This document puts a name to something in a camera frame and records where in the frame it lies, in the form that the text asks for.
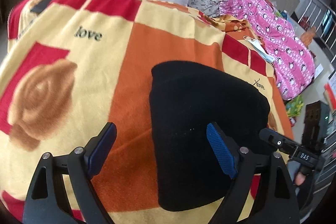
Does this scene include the black pants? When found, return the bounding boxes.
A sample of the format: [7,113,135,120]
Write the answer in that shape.
[149,61,272,211]

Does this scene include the right hand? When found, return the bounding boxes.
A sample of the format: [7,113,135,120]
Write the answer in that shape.
[294,172,306,186]

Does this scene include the pink penguin blanket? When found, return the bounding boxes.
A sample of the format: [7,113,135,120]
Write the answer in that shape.
[219,0,315,101]

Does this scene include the white face mask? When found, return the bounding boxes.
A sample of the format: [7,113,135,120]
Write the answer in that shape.
[244,36,275,64]

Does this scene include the red orange yellow blanket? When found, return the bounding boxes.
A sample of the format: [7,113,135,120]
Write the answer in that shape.
[1,0,293,223]

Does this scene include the black phone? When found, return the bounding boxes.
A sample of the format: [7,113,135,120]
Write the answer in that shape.
[30,0,61,14]

